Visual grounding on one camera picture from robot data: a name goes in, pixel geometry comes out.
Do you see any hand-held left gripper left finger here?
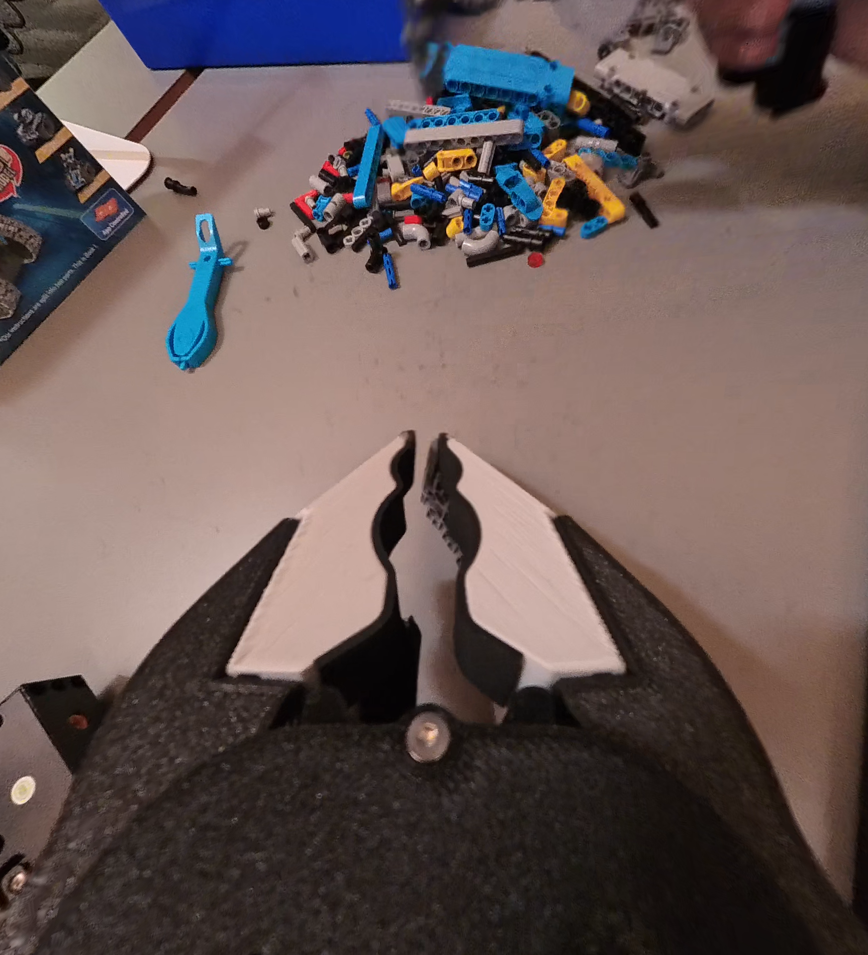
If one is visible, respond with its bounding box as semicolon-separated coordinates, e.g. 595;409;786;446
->
225;430;423;683

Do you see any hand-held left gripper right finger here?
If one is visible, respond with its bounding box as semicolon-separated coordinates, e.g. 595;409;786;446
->
428;433;626;725

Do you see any grey toy track chain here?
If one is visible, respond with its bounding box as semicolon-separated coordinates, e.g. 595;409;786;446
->
420;477;466;562

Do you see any pile of plastic building pieces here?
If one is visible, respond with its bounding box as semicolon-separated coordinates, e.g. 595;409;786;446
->
289;41;662;290

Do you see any light grey technic panel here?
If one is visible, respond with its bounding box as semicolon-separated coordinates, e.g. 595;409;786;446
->
594;30;718;125

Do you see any blue plastic separator tool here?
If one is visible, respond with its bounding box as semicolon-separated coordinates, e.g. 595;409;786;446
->
165;212;235;373

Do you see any black control box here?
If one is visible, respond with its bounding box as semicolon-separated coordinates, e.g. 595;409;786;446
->
0;675;102;919

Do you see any toy instruction booklet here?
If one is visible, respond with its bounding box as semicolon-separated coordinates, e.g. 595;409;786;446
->
0;0;147;409

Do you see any blue plastic tray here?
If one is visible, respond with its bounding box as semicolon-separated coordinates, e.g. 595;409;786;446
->
98;0;412;72

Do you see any grey rectangular beam frame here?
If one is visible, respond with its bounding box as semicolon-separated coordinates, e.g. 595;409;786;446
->
599;3;692;57

